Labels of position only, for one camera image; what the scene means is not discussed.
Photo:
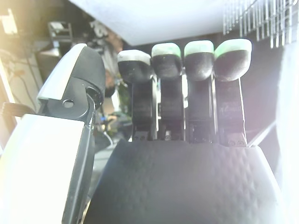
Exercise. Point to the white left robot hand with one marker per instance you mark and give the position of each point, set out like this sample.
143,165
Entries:
177,182

